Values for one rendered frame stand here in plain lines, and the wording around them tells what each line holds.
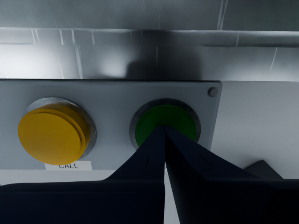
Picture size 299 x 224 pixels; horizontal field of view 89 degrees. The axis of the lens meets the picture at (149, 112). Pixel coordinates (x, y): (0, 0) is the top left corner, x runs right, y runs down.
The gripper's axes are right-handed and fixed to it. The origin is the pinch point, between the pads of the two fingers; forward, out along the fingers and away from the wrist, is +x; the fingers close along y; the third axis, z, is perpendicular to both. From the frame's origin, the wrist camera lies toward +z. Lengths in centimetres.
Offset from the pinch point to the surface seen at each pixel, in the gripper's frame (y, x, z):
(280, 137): -18.5, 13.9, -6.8
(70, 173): 13.3, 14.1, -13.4
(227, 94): -9.4, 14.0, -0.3
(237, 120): -11.6, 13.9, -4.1
